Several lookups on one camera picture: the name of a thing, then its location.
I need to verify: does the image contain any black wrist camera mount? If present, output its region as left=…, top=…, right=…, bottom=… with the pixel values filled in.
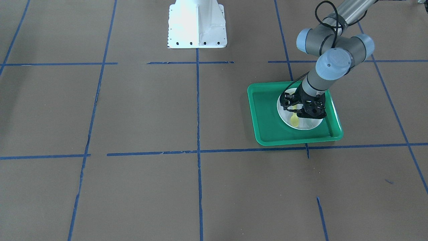
left=297, top=94, right=327, bottom=119

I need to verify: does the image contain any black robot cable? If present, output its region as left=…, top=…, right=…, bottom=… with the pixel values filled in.
left=284, top=1, right=345, bottom=94

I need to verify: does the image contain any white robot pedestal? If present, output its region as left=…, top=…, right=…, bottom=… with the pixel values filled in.
left=167, top=0, right=228, bottom=49

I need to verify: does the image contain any yellow plastic spoon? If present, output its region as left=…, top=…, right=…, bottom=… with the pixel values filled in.
left=290, top=112, right=300, bottom=128

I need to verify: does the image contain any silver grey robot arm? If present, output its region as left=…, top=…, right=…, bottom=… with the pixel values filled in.
left=279, top=0, right=376, bottom=119

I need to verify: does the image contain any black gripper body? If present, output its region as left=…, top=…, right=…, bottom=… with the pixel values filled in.
left=280, top=90, right=307, bottom=112

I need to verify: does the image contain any white round plate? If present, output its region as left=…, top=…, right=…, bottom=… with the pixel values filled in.
left=277, top=97, right=323, bottom=130

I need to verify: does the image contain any green plastic tray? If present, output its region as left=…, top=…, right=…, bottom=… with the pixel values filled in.
left=247, top=81, right=343, bottom=146

